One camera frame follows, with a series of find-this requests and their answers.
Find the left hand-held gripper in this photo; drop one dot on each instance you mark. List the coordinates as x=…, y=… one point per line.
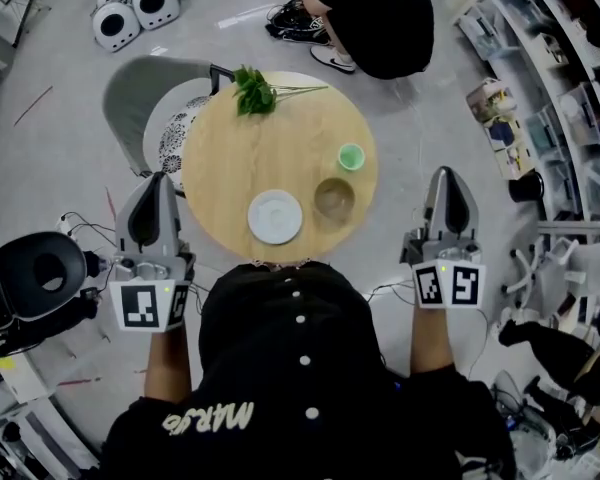
x=140, y=308

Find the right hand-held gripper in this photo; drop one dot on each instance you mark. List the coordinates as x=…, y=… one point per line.
x=460, y=288

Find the green cup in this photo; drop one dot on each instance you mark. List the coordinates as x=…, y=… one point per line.
x=351, y=157

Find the brown glass bowl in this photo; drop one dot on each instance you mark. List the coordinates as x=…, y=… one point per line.
x=334, y=198

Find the white saucer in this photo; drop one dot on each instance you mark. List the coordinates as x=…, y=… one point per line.
x=275, y=218

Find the person's left forearm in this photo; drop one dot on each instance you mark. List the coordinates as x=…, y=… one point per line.
x=167, y=363

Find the person's right forearm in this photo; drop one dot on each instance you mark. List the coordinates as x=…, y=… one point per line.
x=432, y=338

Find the white power strip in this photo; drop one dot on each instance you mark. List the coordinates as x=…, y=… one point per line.
x=66, y=228

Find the black round bin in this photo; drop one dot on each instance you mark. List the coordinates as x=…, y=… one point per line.
x=526, y=188

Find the patterned seat cushion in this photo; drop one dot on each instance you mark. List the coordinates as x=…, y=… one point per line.
x=177, y=138

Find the white office chair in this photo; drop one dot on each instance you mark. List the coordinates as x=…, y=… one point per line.
x=555, y=273

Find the grey shell chair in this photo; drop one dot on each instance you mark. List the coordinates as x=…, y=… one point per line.
x=125, y=98

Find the round wooden table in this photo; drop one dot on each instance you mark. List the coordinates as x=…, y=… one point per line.
x=280, y=148

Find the white storage shelf unit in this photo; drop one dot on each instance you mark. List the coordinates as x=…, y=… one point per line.
x=555, y=93

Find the person's black shirt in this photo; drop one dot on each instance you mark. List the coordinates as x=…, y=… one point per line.
x=280, y=358

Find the green artificial plant sprig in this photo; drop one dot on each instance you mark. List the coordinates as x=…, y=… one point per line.
x=252, y=93

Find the white side table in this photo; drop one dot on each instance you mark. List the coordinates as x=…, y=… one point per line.
x=20, y=378

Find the white storage rack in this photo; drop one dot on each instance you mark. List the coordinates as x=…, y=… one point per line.
x=30, y=443

